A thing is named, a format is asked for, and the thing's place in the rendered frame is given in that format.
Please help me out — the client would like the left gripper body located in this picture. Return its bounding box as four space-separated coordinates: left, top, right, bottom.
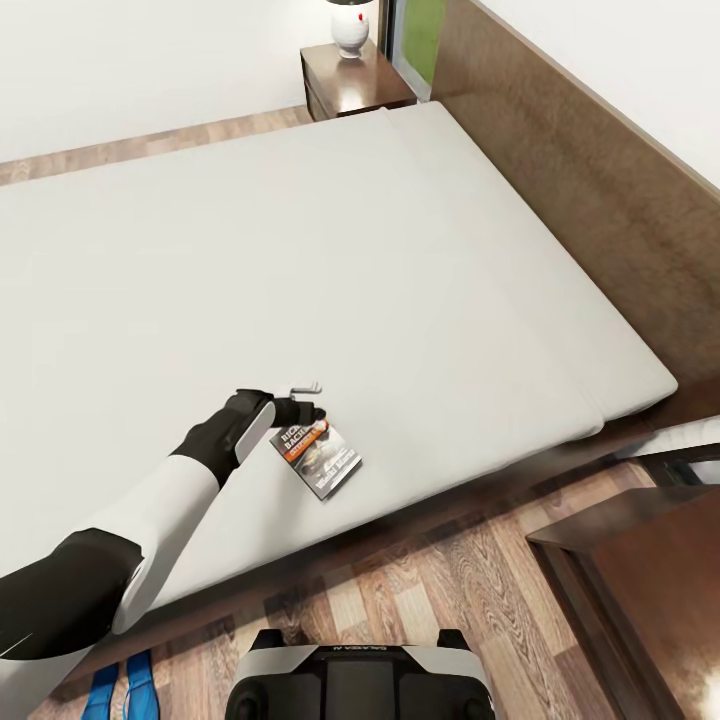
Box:
281 398 315 427

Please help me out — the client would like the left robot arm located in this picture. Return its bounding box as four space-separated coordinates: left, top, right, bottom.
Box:
0 377 326 720

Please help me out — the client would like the hardback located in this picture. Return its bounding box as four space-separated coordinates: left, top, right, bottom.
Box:
269 418 361 499

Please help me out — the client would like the sandal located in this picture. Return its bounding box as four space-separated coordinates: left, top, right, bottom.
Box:
80 663 118 720
123 651 160 720

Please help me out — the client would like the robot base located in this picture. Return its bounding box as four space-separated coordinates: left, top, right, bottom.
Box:
225 629 495 720

